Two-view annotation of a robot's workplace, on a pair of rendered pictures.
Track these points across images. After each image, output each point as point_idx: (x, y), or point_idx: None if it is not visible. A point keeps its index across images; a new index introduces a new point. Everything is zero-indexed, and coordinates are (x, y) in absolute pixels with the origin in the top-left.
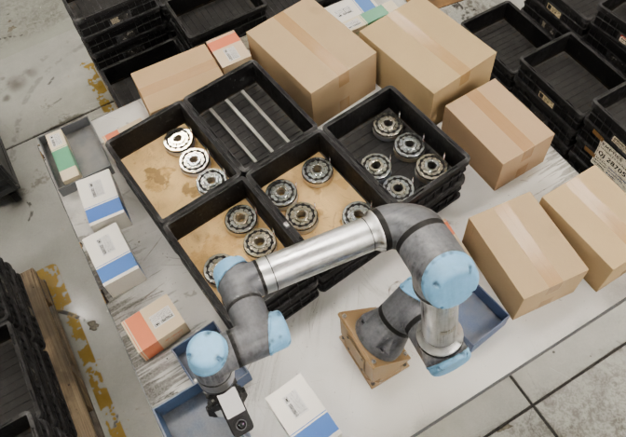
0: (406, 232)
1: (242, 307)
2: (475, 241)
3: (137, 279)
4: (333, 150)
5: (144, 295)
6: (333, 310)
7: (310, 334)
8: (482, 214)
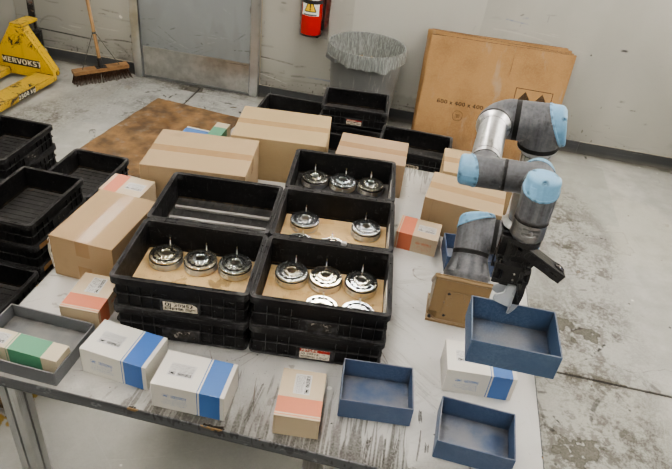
0: (517, 109)
1: (516, 163)
2: (436, 213)
3: (235, 385)
4: (309, 195)
5: (251, 398)
6: (401, 308)
7: (406, 331)
8: (429, 192)
